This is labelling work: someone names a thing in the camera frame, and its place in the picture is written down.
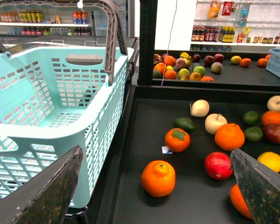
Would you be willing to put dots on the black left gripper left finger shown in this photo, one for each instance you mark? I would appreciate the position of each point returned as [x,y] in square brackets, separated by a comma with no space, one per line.
[45,198]

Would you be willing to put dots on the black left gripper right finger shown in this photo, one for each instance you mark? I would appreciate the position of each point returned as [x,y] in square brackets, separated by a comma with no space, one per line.
[259,186]

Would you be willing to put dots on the yellow lemon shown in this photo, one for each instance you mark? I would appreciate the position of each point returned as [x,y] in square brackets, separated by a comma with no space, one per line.
[271,160]

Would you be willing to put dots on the light teal shopping basket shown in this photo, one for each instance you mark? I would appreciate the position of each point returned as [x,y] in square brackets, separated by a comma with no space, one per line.
[48,106]

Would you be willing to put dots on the orange fruit behind finger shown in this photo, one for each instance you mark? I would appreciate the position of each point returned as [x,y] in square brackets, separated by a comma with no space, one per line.
[238,202]

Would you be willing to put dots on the red pomegranate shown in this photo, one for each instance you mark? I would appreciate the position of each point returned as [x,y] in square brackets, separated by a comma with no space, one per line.
[218,166]

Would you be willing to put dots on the red apple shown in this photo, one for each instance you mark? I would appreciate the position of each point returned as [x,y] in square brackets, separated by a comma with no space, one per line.
[272,133]

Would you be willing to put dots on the green lime lower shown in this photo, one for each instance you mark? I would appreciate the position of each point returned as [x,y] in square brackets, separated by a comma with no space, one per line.
[253,134]

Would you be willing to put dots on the green lime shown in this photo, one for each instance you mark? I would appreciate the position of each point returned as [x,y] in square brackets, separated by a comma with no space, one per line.
[250,118]
[253,134]

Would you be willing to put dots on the large round orange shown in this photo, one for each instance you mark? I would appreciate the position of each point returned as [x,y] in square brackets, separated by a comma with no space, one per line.
[229,136]

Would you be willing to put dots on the small orange at back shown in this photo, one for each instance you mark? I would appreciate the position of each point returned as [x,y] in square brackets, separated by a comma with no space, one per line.
[270,117]

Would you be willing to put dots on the green lime upper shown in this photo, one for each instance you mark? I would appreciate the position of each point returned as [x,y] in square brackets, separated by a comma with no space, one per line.
[250,118]

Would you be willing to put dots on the white apple at back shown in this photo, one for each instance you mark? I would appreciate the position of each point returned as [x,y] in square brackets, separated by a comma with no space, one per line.
[273,103]

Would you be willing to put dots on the orange persimmon green calyx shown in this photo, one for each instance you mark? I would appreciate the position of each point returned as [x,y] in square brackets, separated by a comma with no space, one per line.
[177,140]

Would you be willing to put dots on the dark green avocado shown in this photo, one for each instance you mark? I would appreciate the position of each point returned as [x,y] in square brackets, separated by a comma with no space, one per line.
[184,124]

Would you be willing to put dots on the white pear with stem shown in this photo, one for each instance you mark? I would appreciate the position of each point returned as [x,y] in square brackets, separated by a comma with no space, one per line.
[199,108]

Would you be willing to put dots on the bumpy orange tangerine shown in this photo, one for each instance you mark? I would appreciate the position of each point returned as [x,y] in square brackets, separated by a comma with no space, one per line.
[158,178]

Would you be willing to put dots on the white price tag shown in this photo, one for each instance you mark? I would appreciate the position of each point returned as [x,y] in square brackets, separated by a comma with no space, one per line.
[166,150]

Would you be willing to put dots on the small blue basket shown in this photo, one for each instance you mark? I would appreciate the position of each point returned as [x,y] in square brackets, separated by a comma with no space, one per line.
[278,63]

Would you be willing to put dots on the grey-brown basket handle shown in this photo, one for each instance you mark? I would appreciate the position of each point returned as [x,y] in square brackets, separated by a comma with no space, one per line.
[114,32]

